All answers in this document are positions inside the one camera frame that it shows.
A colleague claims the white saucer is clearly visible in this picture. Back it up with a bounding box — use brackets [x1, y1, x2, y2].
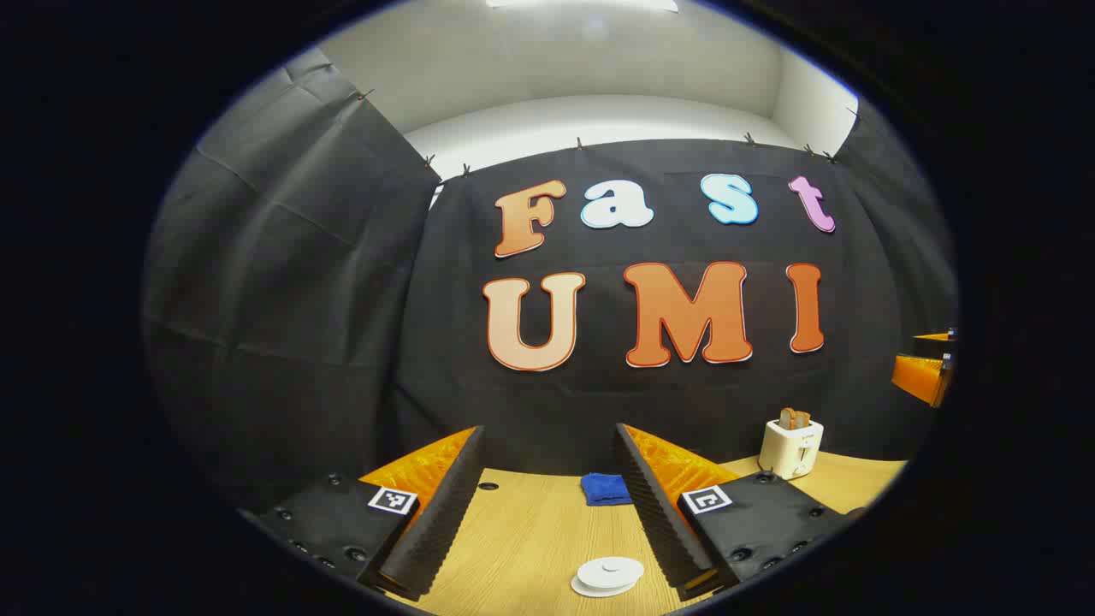
[571, 577, 639, 599]

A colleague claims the white toaster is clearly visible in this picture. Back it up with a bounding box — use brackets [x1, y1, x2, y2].
[758, 418, 825, 481]

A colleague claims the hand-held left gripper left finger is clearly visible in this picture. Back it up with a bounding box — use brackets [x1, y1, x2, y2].
[242, 425, 487, 601]

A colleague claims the blue cloth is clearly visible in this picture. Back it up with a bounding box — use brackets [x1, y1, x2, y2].
[580, 472, 634, 507]

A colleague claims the white teacup lid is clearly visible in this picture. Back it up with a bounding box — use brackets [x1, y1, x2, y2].
[584, 557, 639, 584]

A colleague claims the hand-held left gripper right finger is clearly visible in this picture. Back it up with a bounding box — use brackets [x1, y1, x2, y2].
[614, 423, 867, 602]

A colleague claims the white teacup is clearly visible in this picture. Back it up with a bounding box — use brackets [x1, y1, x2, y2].
[577, 556, 645, 591]

